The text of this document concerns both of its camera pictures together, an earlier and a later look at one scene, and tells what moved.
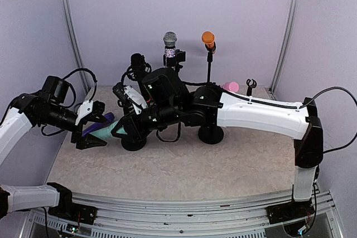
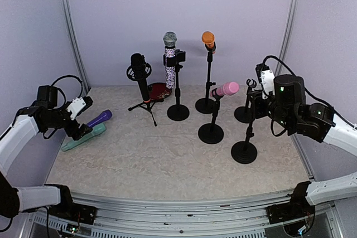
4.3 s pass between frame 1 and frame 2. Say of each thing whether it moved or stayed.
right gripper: moved
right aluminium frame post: stayed
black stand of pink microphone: stayed
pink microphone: stayed
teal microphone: moved
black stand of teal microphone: moved
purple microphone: moved
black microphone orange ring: stayed
